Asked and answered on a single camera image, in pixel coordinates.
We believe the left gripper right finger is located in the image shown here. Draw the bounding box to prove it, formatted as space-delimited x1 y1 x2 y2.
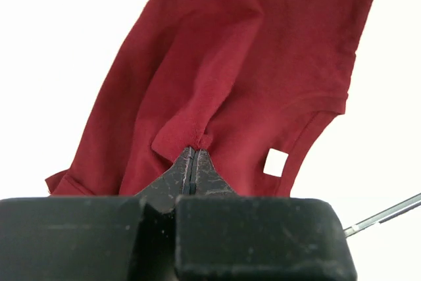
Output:
174 150 357 280

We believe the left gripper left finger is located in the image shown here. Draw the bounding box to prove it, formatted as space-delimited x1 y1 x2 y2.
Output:
1 148 194 280

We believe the dark red t-shirt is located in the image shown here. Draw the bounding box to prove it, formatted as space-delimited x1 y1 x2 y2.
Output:
46 0 373 196

